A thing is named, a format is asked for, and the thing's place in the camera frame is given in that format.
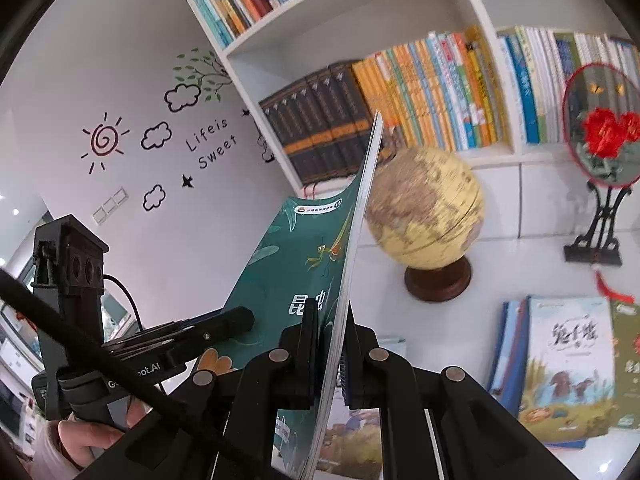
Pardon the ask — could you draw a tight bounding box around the black fan stand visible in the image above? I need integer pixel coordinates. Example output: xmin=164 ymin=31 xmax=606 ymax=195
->
xmin=564 ymin=180 xmax=626 ymax=267

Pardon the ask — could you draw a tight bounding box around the white bookshelf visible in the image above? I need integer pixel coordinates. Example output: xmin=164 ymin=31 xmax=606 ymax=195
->
xmin=165 ymin=0 xmax=640 ymax=241

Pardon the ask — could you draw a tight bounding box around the red tassel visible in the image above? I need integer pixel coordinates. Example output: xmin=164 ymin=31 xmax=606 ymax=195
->
xmin=592 ymin=262 xmax=637 ymax=305

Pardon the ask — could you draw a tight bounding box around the thick black cable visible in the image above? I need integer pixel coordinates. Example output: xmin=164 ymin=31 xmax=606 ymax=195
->
xmin=0 ymin=269 xmax=281 ymax=480

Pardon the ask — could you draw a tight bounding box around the row of orange yellow books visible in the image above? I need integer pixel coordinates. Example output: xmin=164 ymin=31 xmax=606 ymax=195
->
xmin=352 ymin=25 xmax=511 ymax=153

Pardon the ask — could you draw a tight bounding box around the row of dark brown books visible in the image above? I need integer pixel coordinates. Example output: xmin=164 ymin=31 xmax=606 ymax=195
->
xmin=259 ymin=60 xmax=386 ymax=186

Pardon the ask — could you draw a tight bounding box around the illustrated landscape cover book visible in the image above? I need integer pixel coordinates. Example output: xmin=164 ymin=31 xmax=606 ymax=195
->
xmin=315 ymin=337 xmax=408 ymax=480

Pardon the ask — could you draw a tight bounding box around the round embroidered flower fan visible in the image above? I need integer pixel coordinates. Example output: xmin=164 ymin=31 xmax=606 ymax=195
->
xmin=562 ymin=62 xmax=640 ymax=190

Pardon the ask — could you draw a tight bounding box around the group of wall stickers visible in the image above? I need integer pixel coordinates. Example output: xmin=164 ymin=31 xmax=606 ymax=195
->
xmin=80 ymin=47 xmax=276 ymax=211

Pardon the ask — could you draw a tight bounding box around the teal mantis cover book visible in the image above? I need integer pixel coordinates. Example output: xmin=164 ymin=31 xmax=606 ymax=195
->
xmin=195 ymin=110 xmax=386 ymax=480

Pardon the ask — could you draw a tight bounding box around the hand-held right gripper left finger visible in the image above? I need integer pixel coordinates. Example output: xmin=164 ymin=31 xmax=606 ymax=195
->
xmin=77 ymin=305 xmax=321 ymax=480

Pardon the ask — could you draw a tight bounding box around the thin black cable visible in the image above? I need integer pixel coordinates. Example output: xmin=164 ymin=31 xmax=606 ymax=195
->
xmin=101 ymin=274 xmax=146 ymax=333

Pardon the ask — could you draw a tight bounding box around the row of mixed colourful books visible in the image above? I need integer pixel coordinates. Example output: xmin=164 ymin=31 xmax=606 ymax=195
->
xmin=180 ymin=0 xmax=371 ymax=51

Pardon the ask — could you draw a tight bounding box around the person's left hand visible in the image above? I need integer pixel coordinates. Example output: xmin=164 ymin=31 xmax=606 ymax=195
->
xmin=57 ymin=395 xmax=151 ymax=466

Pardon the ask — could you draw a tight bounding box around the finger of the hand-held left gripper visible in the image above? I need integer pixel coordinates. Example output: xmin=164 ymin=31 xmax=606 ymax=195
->
xmin=102 ymin=311 xmax=222 ymax=350
xmin=165 ymin=306 xmax=256 ymax=361

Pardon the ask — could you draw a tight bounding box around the yellow globe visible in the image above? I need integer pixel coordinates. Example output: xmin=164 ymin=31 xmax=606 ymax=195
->
xmin=364 ymin=146 xmax=485 ymax=303

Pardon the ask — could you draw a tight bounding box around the row of white blue books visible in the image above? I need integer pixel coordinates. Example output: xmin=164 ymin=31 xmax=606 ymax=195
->
xmin=497 ymin=25 xmax=640 ymax=146

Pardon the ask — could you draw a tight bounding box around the olive butterfly cover book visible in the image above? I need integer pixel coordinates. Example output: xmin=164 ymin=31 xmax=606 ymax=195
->
xmin=607 ymin=300 xmax=640 ymax=431

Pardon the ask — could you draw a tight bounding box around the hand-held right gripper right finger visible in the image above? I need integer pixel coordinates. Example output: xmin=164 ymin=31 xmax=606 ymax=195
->
xmin=342 ymin=302 xmax=566 ymax=480

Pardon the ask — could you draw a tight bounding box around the pale meadow cover book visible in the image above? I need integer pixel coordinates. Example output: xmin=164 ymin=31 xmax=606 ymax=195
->
xmin=517 ymin=296 xmax=617 ymax=443

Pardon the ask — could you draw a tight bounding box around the white wall switch panel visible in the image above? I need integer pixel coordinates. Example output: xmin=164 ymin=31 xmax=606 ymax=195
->
xmin=91 ymin=187 xmax=128 ymax=223

